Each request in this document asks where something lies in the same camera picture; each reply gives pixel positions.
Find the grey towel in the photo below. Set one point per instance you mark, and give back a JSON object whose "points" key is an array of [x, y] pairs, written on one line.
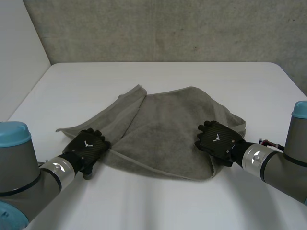
{"points": [[158, 134]]}

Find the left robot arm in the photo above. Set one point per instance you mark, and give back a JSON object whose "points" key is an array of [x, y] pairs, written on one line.
{"points": [[28, 167]]}

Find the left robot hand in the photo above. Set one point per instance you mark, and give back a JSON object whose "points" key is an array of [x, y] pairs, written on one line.
{"points": [[87, 148]]}

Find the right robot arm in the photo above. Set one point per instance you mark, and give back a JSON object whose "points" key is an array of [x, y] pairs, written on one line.
{"points": [[275, 153]]}

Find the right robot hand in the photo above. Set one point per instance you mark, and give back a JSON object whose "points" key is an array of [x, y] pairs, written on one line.
{"points": [[217, 141]]}

